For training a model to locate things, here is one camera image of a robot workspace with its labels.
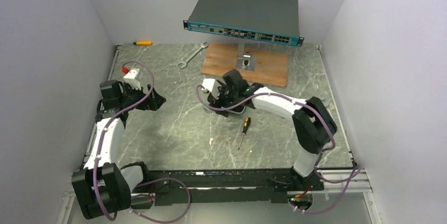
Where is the metal stand bracket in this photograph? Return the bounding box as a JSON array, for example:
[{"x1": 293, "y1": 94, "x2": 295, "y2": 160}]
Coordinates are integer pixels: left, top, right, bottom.
[{"x1": 236, "y1": 39, "x2": 256, "y2": 72}]

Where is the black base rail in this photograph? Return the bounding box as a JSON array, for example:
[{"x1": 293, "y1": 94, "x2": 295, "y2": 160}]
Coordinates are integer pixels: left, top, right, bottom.
[{"x1": 131, "y1": 168, "x2": 324, "y2": 206}]

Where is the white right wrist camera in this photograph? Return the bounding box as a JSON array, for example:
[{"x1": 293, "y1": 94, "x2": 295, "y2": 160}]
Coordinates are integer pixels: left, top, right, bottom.
[{"x1": 202, "y1": 78, "x2": 220, "y2": 96}]

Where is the brown plywood board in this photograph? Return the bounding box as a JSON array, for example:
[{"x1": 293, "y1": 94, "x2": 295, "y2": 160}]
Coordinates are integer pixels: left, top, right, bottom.
[{"x1": 201, "y1": 43, "x2": 288, "y2": 87}]

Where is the black umbrella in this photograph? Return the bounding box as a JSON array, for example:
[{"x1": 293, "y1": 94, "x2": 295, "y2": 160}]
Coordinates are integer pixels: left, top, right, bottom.
[{"x1": 207, "y1": 94, "x2": 246, "y2": 118}]

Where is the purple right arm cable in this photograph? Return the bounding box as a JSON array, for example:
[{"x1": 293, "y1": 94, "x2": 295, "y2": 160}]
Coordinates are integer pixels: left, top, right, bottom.
[{"x1": 195, "y1": 84, "x2": 364, "y2": 215}]

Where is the yellow utility knife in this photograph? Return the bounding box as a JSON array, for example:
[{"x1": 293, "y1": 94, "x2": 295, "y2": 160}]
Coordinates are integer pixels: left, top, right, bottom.
[{"x1": 133, "y1": 41, "x2": 152, "y2": 46}]

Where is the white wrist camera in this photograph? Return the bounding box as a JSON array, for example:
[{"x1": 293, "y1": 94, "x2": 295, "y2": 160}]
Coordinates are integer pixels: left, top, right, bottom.
[
  {"x1": 202, "y1": 78, "x2": 220, "y2": 96},
  {"x1": 121, "y1": 67, "x2": 141, "y2": 90}
]

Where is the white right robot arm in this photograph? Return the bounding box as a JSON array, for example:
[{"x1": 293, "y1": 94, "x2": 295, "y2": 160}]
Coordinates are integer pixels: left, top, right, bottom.
[{"x1": 202, "y1": 70, "x2": 338, "y2": 178}]

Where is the teal network switch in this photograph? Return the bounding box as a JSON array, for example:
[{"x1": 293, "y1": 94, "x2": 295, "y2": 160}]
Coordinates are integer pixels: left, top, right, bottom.
[{"x1": 183, "y1": 0, "x2": 304, "y2": 46}]

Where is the aluminium frame profile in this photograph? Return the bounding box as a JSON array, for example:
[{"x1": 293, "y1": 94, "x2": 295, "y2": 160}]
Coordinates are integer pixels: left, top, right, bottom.
[{"x1": 55, "y1": 171, "x2": 381, "y2": 224}]

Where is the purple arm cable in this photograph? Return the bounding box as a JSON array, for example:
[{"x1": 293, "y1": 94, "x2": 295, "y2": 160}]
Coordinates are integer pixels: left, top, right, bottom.
[
  {"x1": 91, "y1": 60, "x2": 192, "y2": 224},
  {"x1": 195, "y1": 84, "x2": 364, "y2": 215}
]

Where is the silver open end wrench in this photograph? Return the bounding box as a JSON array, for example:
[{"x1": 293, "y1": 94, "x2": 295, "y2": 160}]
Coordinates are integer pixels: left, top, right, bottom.
[{"x1": 176, "y1": 42, "x2": 209, "y2": 69}]

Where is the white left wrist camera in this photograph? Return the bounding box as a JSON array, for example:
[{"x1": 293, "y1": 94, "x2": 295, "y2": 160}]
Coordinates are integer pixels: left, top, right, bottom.
[{"x1": 121, "y1": 67, "x2": 141, "y2": 90}]

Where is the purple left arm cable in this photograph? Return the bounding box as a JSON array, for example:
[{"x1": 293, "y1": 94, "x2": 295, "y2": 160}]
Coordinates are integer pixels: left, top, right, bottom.
[{"x1": 91, "y1": 60, "x2": 192, "y2": 224}]

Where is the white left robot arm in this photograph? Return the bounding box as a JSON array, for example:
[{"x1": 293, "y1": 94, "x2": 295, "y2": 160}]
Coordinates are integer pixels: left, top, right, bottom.
[{"x1": 71, "y1": 80, "x2": 166, "y2": 220}]

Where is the yellow black screwdriver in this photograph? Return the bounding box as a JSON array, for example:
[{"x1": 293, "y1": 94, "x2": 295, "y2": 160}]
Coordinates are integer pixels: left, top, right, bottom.
[{"x1": 238, "y1": 116, "x2": 251, "y2": 150}]

